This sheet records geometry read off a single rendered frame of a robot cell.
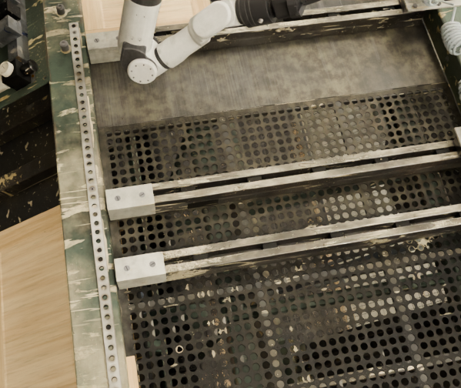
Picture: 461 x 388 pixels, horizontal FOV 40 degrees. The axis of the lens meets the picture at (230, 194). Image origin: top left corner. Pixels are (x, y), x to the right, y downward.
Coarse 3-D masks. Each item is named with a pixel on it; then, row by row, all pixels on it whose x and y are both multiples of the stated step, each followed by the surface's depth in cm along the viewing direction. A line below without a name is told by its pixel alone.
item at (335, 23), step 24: (408, 0) 198; (456, 0) 199; (288, 24) 195; (312, 24) 196; (336, 24) 198; (360, 24) 201; (384, 24) 203; (408, 24) 206; (96, 48) 187; (216, 48) 198
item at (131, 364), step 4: (128, 356) 155; (132, 356) 156; (128, 360) 155; (132, 360) 155; (128, 364) 155; (132, 364) 155; (128, 368) 154; (132, 368) 154; (128, 372) 154; (132, 372) 154; (136, 372) 154; (128, 376) 153; (132, 376) 153; (136, 376) 154; (132, 380) 153; (136, 380) 153; (132, 384) 153; (136, 384) 153
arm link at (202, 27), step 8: (208, 8) 153; (216, 8) 152; (224, 8) 152; (200, 16) 155; (208, 16) 154; (216, 16) 153; (224, 16) 152; (232, 16) 154; (192, 24) 156; (200, 24) 155; (208, 24) 154; (216, 24) 154; (224, 24) 153; (192, 32) 158; (200, 32) 156; (208, 32) 155; (216, 32) 155; (200, 40) 157; (208, 40) 159
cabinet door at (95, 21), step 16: (96, 0) 201; (112, 0) 202; (176, 0) 204; (192, 0) 204; (208, 0) 204; (96, 16) 198; (112, 16) 199; (160, 16) 200; (176, 16) 201; (192, 16) 201
